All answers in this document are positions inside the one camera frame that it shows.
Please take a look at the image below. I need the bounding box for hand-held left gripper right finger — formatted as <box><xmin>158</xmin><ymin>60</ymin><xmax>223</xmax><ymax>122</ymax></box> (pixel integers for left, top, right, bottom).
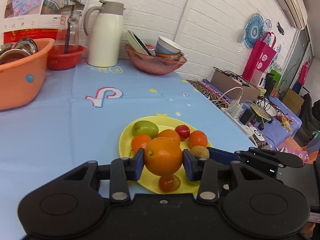
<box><xmin>182</xmin><ymin>149</ymin><xmax>277</xmax><ymax>202</ymax></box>

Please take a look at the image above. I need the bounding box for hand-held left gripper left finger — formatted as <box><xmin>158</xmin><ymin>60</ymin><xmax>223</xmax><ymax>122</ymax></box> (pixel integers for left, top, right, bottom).
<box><xmin>59</xmin><ymin>148</ymin><xmax>145</xmax><ymax>203</ymax></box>

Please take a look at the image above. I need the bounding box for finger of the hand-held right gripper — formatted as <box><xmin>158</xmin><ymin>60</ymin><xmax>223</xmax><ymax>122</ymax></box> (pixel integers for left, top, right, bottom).
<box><xmin>207</xmin><ymin>147</ymin><xmax>304</xmax><ymax>168</ymax></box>

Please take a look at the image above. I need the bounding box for brown kiwi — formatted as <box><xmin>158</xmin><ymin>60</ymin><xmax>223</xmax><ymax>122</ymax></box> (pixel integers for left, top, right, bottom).
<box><xmin>190</xmin><ymin>145</ymin><xmax>210</xmax><ymax>159</ymax></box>

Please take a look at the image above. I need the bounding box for tangerine with dark stem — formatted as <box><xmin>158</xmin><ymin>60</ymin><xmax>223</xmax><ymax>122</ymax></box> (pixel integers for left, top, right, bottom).
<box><xmin>129</xmin><ymin>134</ymin><xmax>152</xmax><ymax>156</ymax></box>

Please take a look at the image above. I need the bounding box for dark purple plum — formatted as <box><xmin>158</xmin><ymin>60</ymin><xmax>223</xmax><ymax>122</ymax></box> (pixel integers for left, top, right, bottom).
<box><xmin>159</xmin><ymin>174</ymin><xmax>181</xmax><ymax>192</ymax></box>

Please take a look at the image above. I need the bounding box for yellow plastic plate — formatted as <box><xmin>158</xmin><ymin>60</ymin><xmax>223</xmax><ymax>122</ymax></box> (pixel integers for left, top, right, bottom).
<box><xmin>119</xmin><ymin>116</ymin><xmax>213</xmax><ymax>194</ymax></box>

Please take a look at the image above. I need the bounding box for orange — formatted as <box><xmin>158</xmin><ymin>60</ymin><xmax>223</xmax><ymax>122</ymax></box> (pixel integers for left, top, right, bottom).
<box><xmin>157</xmin><ymin>129</ymin><xmax>181</xmax><ymax>146</ymax></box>
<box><xmin>144</xmin><ymin>137</ymin><xmax>184</xmax><ymax>177</ymax></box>

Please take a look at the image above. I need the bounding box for red plum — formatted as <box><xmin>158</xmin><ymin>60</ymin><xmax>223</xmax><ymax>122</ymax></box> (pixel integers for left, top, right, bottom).
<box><xmin>175</xmin><ymin>125</ymin><xmax>190</xmax><ymax>141</ymax></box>

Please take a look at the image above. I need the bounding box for green mango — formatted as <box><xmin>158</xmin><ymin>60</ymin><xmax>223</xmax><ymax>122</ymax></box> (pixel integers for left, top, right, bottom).
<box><xmin>132</xmin><ymin>120</ymin><xmax>159</xmax><ymax>139</ymax></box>

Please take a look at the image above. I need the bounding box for white power strip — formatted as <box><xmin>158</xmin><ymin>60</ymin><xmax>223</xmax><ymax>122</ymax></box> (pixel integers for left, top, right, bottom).
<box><xmin>220</xmin><ymin>107</ymin><xmax>265</xmax><ymax>143</ymax></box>

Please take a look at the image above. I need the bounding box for black adapter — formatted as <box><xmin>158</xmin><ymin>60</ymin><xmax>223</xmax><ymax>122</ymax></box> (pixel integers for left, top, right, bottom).
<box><xmin>240</xmin><ymin>109</ymin><xmax>255</xmax><ymax>125</ymax></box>

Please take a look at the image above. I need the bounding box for purple cloth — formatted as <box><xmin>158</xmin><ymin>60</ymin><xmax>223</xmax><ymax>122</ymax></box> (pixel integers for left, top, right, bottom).
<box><xmin>250</xmin><ymin>96</ymin><xmax>303</xmax><ymax>150</ymax></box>

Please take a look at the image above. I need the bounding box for white charger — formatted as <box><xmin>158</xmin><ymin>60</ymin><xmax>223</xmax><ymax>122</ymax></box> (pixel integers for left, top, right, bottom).
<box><xmin>229</xmin><ymin>100</ymin><xmax>243</xmax><ymax>118</ymax></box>

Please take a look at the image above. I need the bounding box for black chair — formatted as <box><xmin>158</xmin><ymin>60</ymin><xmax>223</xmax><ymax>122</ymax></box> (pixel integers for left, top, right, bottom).
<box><xmin>299</xmin><ymin>93</ymin><xmax>320</xmax><ymax>135</ymax></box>

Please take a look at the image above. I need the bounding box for leopard print cloth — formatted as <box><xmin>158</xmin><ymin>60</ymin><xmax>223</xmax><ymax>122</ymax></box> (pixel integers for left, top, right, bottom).
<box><xmin>186</xmin><ymin>79</ymin><xmax>229</xmax><ymax>108</ymax></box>

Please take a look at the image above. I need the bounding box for blue printed tablecloth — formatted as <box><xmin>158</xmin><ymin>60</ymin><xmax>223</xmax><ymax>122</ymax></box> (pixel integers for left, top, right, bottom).
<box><xmin>0</xmin><ymin>59</ymin><xmax>250</xmax><ymax>230</ymax></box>

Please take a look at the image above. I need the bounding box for brown cardboard box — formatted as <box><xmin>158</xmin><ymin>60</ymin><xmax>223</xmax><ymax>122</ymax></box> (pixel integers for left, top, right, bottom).
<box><xmin>282</xmin><ymin>88</ymin><xmax>305</xmax><ymax>114</ymax></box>

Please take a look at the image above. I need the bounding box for black speaker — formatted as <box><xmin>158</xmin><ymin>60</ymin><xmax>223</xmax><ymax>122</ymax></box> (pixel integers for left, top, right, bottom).
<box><xmin>264</xmin><ymin>73</ymin><xmax>276</xmax><ymax>97</ymax></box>

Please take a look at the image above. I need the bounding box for green box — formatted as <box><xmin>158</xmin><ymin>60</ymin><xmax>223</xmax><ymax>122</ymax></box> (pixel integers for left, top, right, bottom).
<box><xmin>269</xmin><ymin>69</ymin><xmax>283</xmax><ymax>90</ymax></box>

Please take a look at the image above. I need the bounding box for pink glass bowl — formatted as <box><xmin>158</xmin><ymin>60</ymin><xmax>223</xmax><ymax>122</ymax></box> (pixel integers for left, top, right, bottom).
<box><xmin>125</xmin><ymin>44</ymin><xmax>187</xmax><ymax>75</ymax></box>

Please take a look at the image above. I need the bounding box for blue and white bowl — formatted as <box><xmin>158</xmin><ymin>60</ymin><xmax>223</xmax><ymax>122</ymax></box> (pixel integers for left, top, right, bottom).
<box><xmin>155</xmin><ymin>36</ymin><xmax>183</xmax><ymax>56</ymax></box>

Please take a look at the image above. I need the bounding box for pale green dish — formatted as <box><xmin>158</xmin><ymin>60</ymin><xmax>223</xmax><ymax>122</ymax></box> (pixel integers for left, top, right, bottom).
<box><xmin>126</xmin><ymin>30</ymin><xmax>151</xmax><ymax>55</ymax></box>

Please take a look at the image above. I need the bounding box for blue round paper fan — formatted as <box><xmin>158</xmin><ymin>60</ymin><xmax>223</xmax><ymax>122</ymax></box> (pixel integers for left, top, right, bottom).
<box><xmin>239</xmin><ymin>14</ymin><xmax>265</xmax><ymax>48</ymax></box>

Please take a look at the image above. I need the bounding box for red plastic basket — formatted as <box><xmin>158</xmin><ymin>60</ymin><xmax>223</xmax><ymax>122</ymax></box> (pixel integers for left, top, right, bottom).
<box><xmin>47</xmin><ymin>45</ymin><xmax>86</xmax><ymax>70</ymax></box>

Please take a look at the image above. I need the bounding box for white thermos jug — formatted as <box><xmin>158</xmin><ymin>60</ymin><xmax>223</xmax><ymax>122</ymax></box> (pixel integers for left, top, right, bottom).
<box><xmin>83</xmin><ymin>0</ymin><xmax>125</xmax><ymax>67</ymax></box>

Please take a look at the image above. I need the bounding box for orange plastic basin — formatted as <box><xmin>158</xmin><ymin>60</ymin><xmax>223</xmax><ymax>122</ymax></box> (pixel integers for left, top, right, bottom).
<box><xmin>0</xmin><ymin>38</ymin><xmax>55</xmax><ymax>110</ymax></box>

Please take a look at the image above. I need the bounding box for glass jar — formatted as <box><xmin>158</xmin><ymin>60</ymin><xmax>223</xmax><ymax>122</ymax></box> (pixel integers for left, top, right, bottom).
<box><xmin>55</xmin><ymin>11</ymin><xmax>82</xmax><ymax>54</ymax></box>

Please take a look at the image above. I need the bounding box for air conditioner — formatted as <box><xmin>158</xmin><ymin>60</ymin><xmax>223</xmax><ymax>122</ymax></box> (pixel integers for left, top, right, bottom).
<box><xmin>271</xmin><ymin>0</ymin><xmax>308</xmax><ymax>29</ymax></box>

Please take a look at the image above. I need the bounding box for steel bowl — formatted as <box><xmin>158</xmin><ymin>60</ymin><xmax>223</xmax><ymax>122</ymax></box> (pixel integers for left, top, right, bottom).
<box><xmin>0</xmin><ymin>37</ymin><xmax>38</xmax><ymax>65</ymax></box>

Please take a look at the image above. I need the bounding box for white cable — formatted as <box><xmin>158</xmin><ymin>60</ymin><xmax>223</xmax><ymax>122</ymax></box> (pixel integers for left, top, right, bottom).
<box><xmin>212</xmin><ymin>87</ymin><xmax>243</xmax><ymax>103</ymax></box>

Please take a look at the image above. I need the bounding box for white wall conduit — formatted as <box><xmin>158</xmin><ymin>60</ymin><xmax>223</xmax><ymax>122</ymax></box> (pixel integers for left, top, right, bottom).
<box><xmin>174</xmin><ymin>0</ymin><xmax>197</xmax><ymax>38</ymax></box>

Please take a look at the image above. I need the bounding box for wall calendar poster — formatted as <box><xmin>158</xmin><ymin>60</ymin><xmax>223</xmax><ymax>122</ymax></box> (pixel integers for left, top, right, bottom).
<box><xmin>0</xmin><ymin>0</ymin><xmax>95</xmax><ymax>44</ymax></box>

